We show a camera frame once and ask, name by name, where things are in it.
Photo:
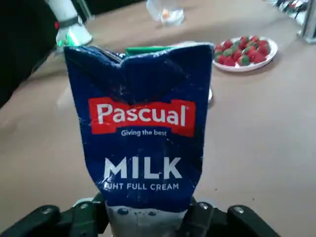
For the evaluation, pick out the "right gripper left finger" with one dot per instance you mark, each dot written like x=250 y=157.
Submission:
x=61 y=222

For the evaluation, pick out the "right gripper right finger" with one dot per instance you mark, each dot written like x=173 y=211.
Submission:
x=222 y=222

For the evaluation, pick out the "blue white milk carton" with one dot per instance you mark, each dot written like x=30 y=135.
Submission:
x=138 y=123

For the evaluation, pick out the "clear plastic egg carton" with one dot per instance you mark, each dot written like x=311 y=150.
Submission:
x=172 y=21

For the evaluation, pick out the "white round plate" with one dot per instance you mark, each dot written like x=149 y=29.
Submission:
x=247 y=68

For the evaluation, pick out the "red strawberries heap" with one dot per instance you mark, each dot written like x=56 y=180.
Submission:
x=239 y=53

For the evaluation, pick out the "aluminium profile post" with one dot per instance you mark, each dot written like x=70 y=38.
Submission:
x=308 y=22

